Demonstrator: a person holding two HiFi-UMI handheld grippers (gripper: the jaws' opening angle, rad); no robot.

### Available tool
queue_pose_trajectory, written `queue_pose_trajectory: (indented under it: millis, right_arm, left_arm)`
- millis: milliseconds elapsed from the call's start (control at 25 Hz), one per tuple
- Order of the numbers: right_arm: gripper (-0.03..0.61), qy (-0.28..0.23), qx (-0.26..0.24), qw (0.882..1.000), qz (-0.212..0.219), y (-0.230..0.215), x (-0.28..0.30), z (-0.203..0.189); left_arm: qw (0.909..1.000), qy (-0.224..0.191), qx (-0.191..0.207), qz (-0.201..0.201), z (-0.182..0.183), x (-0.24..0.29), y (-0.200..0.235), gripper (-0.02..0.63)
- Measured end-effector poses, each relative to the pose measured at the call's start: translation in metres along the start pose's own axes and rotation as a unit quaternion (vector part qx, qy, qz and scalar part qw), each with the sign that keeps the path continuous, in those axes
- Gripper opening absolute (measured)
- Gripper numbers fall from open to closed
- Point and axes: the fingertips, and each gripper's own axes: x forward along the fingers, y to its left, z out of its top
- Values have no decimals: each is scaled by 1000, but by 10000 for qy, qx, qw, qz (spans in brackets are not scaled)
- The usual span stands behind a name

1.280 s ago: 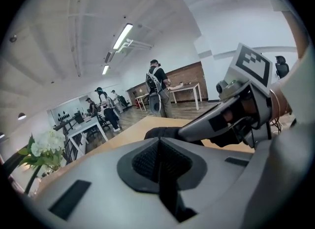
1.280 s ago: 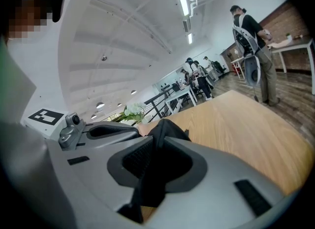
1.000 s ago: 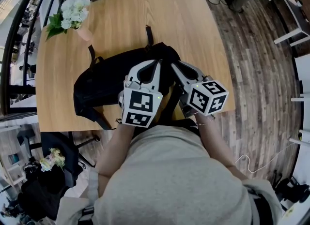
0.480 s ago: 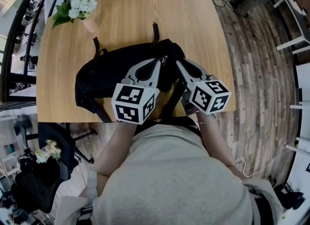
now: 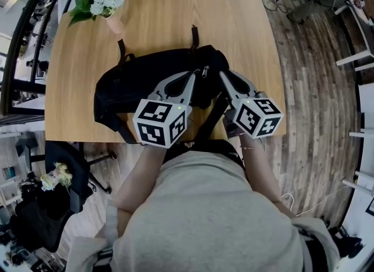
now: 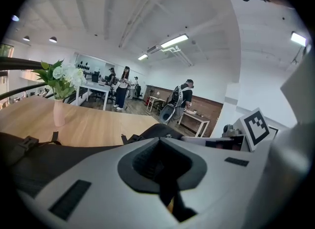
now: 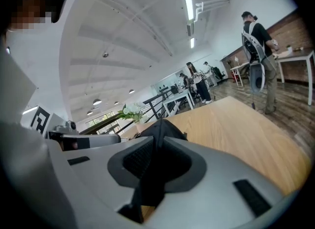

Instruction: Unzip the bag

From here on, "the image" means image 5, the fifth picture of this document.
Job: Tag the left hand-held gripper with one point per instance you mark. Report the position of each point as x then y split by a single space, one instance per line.
152 111

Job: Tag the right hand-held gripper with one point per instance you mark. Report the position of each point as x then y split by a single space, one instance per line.
260 118

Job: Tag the black duffel bag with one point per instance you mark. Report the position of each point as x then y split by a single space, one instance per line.
128 83

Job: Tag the person's right forearm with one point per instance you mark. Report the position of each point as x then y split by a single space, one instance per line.
263 177

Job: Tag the person's left forearm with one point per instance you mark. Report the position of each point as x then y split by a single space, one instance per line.
137 183

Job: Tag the person's black trousers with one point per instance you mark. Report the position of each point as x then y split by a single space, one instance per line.
213 148

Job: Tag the wooden table with white legs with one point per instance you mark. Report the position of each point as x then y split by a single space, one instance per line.
163 10

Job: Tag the pink vase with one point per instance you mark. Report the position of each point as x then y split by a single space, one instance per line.
115 25

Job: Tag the person's grey shirt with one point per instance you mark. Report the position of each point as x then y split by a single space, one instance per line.
204 215

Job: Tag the black office chair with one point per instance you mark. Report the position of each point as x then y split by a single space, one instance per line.
67 162

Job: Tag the white side table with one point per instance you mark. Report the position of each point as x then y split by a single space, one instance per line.
359 28

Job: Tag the pale wrapped flower bouquet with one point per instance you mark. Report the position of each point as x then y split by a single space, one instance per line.
57 177

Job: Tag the black metal railing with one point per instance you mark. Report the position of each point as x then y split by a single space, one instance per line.
17 45

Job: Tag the black tripod equipment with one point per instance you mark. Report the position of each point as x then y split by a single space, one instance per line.
347 241

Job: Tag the white metal frame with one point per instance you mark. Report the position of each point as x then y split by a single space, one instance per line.
360 134

